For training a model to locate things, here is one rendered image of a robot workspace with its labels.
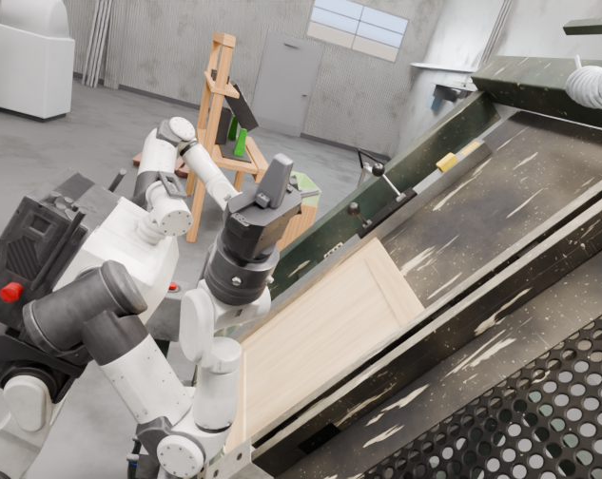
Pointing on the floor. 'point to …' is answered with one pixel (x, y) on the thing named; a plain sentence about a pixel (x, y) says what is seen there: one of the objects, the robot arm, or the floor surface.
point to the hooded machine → (31, 60)
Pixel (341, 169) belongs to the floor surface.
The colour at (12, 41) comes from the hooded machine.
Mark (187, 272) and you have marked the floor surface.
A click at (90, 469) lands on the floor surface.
